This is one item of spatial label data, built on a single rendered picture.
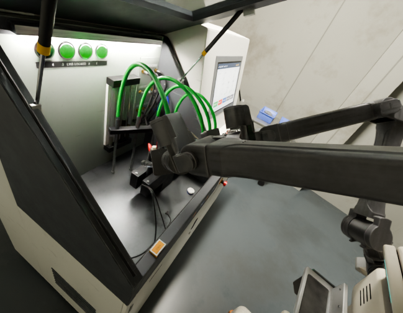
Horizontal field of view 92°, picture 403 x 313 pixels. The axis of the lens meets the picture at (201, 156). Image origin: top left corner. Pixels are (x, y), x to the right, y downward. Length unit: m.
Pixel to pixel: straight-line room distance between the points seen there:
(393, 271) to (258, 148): 0.45
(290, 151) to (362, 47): 2.92
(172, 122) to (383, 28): 2.95
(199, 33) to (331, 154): 0.85
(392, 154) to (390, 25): 2.95
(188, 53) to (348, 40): 2.42
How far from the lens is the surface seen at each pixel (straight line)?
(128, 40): 0.87
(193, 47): 1.02
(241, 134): 0.54
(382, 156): 0.26
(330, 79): 3.15
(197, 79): 1.01
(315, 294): 0.84
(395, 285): 0.61
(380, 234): 0.79
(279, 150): 0.27
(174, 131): 0.38
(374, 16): 3.20
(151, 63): 1.04
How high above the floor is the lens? 1.60
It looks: 35 degrees down
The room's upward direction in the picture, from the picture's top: 23 degrees clockwise
